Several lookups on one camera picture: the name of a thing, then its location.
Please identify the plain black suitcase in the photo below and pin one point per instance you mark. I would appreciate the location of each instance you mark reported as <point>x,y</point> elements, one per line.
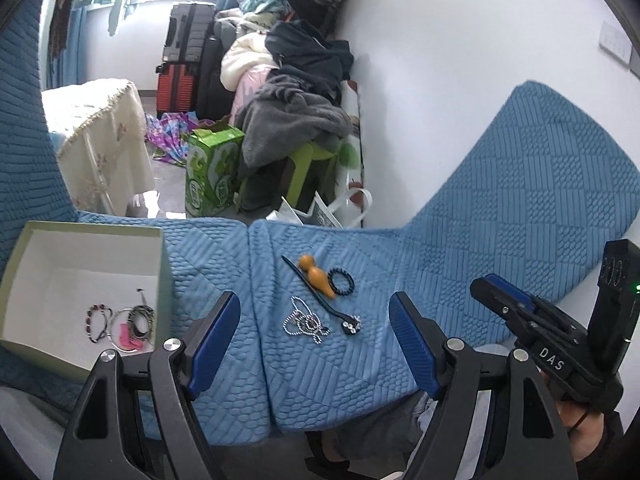
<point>212,85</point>

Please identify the green plastic stool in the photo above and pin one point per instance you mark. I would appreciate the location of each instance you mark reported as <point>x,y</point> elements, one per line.
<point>305,170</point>

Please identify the red suitcase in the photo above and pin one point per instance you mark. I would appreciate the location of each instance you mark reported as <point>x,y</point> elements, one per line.
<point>177,87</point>

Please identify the white tote bag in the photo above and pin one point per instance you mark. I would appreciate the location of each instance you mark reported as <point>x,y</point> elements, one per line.
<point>320,215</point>

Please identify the pink charm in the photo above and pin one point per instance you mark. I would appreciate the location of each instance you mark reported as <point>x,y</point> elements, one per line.
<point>127,340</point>

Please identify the pink cloth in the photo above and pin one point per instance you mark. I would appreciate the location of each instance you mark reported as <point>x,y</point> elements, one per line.
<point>247,92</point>

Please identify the green carton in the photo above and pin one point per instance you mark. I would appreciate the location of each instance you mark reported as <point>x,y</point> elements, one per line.
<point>212,175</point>

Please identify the white wall switch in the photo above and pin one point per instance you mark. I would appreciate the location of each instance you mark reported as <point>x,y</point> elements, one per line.
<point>615,42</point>

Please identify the grey fleece garment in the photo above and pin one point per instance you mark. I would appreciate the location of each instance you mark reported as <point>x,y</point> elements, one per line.
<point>290,115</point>

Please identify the dark navy garment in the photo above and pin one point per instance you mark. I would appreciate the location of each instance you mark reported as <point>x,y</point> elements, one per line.
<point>310,55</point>

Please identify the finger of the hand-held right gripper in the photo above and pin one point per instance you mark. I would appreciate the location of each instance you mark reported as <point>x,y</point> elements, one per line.
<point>515,297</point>
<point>500,310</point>

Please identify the green and white cardboard box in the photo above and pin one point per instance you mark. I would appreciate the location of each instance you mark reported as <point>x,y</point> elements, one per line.
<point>75,270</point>

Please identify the blue sofa backrest cushion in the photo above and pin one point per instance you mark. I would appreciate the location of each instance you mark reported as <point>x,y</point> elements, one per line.
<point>525,185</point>

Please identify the apple print roll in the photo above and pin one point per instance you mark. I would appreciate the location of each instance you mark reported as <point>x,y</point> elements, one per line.
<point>350,145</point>

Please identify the cream coat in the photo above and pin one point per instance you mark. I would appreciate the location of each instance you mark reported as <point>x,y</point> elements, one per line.
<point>245,60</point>

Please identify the blue sofa seat cushion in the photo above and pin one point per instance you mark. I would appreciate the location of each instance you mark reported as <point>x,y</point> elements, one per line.
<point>340,375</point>
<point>210,270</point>

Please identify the black hair stick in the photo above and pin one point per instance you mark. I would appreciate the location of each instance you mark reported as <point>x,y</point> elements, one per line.
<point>320,300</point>

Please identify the orange gourd pendant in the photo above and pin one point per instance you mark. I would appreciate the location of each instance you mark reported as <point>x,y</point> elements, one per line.
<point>316,277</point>

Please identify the blue sofa armrest cushion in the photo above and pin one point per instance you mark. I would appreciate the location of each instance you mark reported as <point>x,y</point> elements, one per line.
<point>25,135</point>

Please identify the silver bangle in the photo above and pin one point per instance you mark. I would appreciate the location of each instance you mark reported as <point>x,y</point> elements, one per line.
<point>114,330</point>

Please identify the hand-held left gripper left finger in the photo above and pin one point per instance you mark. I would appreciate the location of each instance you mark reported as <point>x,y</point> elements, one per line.
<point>215,345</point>

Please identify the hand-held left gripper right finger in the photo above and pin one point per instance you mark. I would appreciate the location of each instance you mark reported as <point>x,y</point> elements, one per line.
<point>415,345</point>

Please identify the colourful purple cloth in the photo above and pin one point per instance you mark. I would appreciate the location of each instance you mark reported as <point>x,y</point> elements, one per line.
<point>170,132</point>

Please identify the table with cream tablecloth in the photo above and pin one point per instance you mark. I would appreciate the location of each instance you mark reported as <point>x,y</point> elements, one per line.
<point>100,135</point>

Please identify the person's right hand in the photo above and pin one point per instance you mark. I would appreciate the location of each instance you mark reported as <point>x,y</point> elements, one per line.
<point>585,435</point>

